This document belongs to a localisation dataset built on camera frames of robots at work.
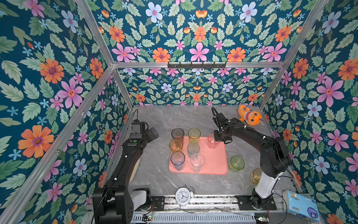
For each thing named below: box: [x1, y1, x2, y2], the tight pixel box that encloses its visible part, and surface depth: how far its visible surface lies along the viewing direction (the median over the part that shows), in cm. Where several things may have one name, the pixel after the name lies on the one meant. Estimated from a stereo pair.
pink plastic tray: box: [168, 136, 229, 176], surface depth 88 cm
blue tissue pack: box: [282, 189, 321, 223], surface depth 70 cm
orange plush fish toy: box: [237, 105, 263, 126], surface depth 106 cm
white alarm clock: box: [175, 184, 195, 208], surface depth 75 cm
